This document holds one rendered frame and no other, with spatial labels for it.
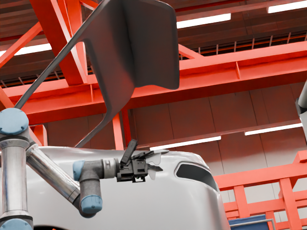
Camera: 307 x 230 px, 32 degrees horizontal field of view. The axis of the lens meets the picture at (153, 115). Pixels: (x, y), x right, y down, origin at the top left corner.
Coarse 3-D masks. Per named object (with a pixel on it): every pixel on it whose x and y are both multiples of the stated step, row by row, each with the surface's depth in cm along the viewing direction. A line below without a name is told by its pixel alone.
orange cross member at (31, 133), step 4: (0, 88) 438; (0, 92) 436; (4, 92) 446; (0, 96) 434; (4, 96) 445; (0, 100) 432; (4, 100) 443; (8, 100) 455; (0, 104) 437; (4, 104) 441; (8, 104) 453; (12, 104) 467; (0, 108) 443; (4, 108) 444; (32, 132) 525; (32, 136) 522; (36, 140) 535; (40, 144) 551
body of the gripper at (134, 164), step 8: (128, 160) 202; (136, 160) 200; (144, 160) 202; (120, 168) 200; (128, 168) 200; (136, 168) 198; (144, 168) 199; (120, 176) 197; (128, 176) 200; (136, 176) 199; (144, 176) 201
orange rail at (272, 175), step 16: (128, 128) 1189; (304, 160) 888; (224, 176) 895; (240, 176) 893; (256, 176) 890; (272, 176) 888; (288, 176) 886; (304, 176) 894; (256, 208) 1090; (272, 208) 1087
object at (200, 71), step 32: (32, 0) 422; (64, 0) 641; (32, 32) 625; (64, 32) 473; (0, 64) 614; (64, 64) 514; (192, 64) 592; (224, 64) 554; (256, 64) 561; (288, 64) 558; (32, 96) 558; (64, 96) 561; (96, 96) 558; (160, 96) 548; (192, 96) 558
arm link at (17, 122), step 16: (0, 112) 197; (16, 112) 197; (0, 128) 193; (16, 128) 194; (0, 144) 194; (16, 144) 194; (16, 160) 191; (16, 176) 189; (16, 192) 186; (16, 208) 184; (0, 224) 182; (16, 224) 179; (32, 224) 185
